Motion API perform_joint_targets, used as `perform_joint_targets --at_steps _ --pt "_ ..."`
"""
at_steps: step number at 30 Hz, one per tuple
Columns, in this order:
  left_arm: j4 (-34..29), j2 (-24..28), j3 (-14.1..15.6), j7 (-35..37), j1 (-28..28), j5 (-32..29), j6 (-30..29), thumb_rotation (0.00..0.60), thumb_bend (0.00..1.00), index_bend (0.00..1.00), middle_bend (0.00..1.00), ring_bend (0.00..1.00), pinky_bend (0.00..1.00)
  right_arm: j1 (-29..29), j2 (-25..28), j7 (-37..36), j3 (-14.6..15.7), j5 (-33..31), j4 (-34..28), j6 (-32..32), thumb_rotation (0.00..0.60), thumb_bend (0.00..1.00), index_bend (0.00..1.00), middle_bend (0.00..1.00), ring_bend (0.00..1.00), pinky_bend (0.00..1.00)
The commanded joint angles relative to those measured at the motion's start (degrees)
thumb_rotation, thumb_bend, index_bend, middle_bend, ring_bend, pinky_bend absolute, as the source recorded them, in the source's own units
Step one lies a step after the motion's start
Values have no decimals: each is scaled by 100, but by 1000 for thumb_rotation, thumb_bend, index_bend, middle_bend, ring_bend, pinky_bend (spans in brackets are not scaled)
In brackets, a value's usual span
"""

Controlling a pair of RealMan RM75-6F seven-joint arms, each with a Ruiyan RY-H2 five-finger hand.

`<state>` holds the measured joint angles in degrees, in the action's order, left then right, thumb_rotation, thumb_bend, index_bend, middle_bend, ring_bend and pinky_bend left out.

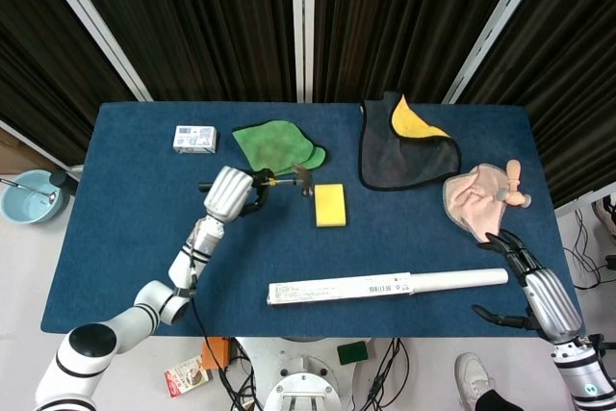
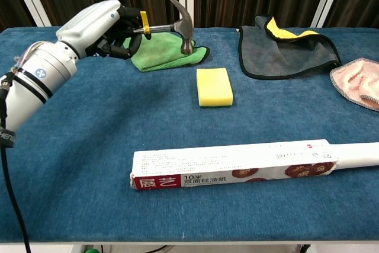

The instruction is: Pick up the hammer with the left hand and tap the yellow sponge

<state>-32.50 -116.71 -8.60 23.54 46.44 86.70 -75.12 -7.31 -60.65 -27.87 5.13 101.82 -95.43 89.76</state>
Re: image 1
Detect white frame post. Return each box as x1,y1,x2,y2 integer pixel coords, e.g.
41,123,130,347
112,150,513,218
442,0,548,105
290,0,317,103
28,0,153,103

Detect yellow green sponge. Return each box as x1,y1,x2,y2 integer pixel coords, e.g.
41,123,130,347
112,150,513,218
315,183,348,229

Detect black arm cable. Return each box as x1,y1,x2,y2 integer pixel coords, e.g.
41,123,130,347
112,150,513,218
188,245,230,388

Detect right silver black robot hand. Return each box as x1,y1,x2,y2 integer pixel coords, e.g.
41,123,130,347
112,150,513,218
471,231,584,343

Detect small white blue box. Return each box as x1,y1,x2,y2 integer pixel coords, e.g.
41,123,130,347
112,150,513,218
171,124,218,156

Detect long white baking paper box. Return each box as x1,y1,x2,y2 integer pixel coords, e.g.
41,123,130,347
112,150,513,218
266,271,418,307

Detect wooden handled roller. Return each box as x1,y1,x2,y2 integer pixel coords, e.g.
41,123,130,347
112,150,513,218
498,159,532,209

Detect black round object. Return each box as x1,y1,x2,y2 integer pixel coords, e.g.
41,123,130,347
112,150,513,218
50,170,78,196

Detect green microfibre cloth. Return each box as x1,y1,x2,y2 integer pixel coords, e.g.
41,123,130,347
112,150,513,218
232,120,327,176

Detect black handled claw hammer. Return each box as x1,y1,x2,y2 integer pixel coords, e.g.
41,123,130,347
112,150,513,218
198,164,316,198

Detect grey yellow microfibre cloth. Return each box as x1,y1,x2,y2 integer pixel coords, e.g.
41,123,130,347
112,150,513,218
359,91,463,193

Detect white shoe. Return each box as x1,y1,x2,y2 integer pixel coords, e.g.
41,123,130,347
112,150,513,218
454,351,497,411

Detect light blue basin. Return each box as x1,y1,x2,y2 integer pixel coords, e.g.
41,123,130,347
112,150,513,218
0,168,70,225

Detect white baking paper roll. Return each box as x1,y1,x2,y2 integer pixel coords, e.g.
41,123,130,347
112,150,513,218
408,268,510,295

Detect dark brown curtain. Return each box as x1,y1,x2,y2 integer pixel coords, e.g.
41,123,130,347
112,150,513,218
57,0,297,103
313,0,528,104
0,0,141,167
459,0,616,210

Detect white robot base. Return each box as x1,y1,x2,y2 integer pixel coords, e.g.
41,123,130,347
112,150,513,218
235,336,400,411

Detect blue velvet table cover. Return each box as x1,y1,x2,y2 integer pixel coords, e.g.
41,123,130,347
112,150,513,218
39,101,586,339

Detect black floor cables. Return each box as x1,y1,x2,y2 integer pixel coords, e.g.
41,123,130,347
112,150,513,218
561,198,616,291

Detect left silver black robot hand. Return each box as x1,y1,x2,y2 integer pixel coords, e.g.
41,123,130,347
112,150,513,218
202,165,276,225

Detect orange box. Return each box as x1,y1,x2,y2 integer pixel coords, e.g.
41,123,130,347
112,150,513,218
200,337,231,372

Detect dark green rectangular block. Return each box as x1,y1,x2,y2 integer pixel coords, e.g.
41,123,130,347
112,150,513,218
336,341,371,367

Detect printed snack packet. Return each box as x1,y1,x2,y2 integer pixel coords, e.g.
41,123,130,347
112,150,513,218
163,355,212,399

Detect pink fluffy cloth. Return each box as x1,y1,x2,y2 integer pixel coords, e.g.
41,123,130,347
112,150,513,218
442,164,514,244

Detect black trouser leg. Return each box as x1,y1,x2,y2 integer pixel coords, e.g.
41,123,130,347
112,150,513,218
474,389,526,411

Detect metal ladle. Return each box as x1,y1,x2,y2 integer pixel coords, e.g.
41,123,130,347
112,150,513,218
0,178,59,204

